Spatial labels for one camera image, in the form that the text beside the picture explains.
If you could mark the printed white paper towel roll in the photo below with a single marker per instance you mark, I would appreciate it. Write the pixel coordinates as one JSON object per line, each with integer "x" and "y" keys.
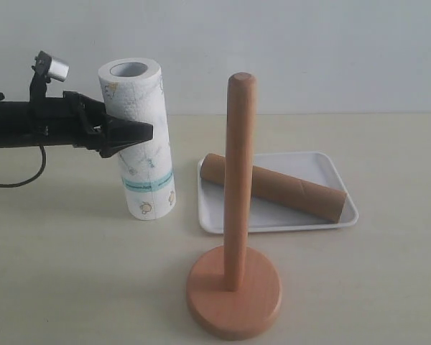
{"x": 133, "y": 90}

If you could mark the brown cardboard tube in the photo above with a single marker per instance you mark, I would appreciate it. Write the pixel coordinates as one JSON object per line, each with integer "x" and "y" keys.
{"x": 285, "y": 190}

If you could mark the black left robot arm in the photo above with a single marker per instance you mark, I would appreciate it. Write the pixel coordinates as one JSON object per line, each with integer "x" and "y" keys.
{"x": 42, "y": 121}

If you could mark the wooden paper towel holder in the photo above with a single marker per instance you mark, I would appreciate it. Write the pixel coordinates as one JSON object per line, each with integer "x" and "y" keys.
{"x": 234, "y": 291}

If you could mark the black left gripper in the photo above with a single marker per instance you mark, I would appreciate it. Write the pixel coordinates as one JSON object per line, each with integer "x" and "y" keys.
{"x": 88, "y": 127}

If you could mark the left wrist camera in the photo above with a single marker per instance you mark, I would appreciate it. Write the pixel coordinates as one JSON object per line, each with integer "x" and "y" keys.
{"x": 48, "y": 67}

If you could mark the white plastic tray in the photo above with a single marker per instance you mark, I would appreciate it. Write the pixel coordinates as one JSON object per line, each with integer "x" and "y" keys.
{"x": 266, "y": 217}

